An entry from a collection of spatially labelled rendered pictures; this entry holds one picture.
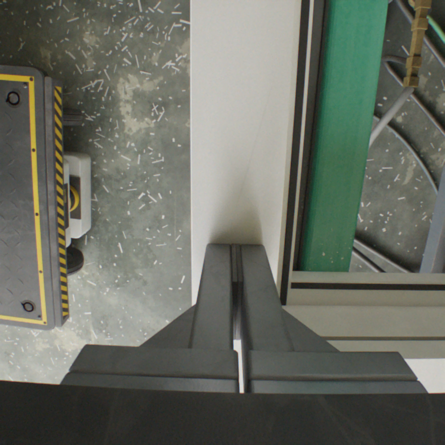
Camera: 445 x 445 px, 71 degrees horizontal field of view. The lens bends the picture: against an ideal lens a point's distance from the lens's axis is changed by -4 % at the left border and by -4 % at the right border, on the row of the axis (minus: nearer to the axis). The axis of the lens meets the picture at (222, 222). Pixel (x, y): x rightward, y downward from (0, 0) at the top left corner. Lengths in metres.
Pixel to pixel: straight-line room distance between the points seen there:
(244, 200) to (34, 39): 1.16
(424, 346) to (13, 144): 0.88
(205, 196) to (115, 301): 1.19
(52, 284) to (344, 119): 0.88
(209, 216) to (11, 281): 0.92
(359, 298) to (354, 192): 0.08
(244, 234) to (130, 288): 1.14
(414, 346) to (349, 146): 0.13
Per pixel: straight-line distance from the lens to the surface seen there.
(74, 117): 1.07
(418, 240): 1.34
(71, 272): 1.17
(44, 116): 0.88
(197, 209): 0.15
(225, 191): 0.15
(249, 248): 0.15
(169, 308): 1.29
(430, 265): 0.69
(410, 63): 0.95
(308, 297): 0.24
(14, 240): 0.98
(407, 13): 1.23
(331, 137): 0.23
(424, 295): 0.27
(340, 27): 0.24
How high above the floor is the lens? 1.08
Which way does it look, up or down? 73 degrees down
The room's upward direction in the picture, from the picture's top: 177 degrees counter-clockwise
